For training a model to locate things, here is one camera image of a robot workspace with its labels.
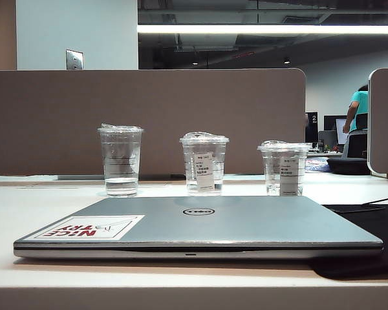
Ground long ceiling light strip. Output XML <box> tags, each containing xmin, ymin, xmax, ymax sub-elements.
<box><xmin>137</xmin><ymin>24</ymin><xmax>388</xmax><ymax>34</ymax></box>

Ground black sign with numeral two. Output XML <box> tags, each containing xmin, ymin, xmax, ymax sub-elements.
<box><xmin>305</xmin><ymin>112</ymin><xmax>319</xmax><ymax>143</ymax></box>

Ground black round cushion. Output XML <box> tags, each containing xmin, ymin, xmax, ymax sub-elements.
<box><xmin>326</xmin><ymin>157</ymin><xmax>370</xmax><ymax>176</ymax></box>

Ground short clear cup with label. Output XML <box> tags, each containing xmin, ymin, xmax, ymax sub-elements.
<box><xmin>257</xmin><ymin>139</ymin><xmax>312</xmax><ymax>197</ymax></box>

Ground black mouse mat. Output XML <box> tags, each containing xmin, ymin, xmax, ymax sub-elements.
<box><xmin>310</xmin><ymin>203</ymin><xmax>388</xmax><ymax>280</ymax></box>

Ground black office chair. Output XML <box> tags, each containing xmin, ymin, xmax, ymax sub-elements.
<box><xmin>347</xmin><ymin>134</ymin><xmax>369</xmax><ymax>159</ymax></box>

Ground silver Dell laptop with sticker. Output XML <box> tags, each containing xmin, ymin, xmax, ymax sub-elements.
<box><xmin>12</xmin><ymin>195</ymin><xmax>385</xmax><ymax>260</ymax></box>

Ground lit computer monitor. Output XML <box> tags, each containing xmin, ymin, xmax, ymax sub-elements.
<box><xmin>335</xmin><ymin>118</ymin><xmax>349</xmax><ymax>145</ymax></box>

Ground tall clear unlabeled plastic cup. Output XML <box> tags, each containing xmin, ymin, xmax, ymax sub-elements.
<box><xmin>96</xmin><ymin>122</ymin><xmax>145</xmax><ymax>198</ymax></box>

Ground wide brown desk partition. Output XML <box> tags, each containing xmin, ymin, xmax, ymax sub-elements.
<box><xmin>0</xmin><ymin>67</ymin><xmax>307</xmax><ymax>177</ymax></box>

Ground metal wall switch plate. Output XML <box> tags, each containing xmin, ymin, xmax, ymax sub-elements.
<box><xmin>65</xmin><ymin>49</ymin><xmax>84</xmax><ymax>70</ymax></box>

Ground person in teal shirt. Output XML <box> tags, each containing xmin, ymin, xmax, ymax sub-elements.
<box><xmin>342</xmin><ymin>84</ymin><xmax>369</xmax><ymax>159</ymax></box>

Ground brown partition with white edge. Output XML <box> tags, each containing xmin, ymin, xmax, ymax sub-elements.
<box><xmin>367</xmin><ymin>67</ymin><xmax>388</xmax><ymax>178</ymax></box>

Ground blue patterned cloth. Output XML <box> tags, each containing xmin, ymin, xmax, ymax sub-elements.
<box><xmin>305</xmin><ymin>158</ymin><xmax>330</xmax><ymax>174</ymax></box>

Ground clear plastic cup with label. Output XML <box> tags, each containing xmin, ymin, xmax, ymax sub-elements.
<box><xmin>179</xmin><ymin>131</ymin><xmax>230</xmax><ymax>197</ymax></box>

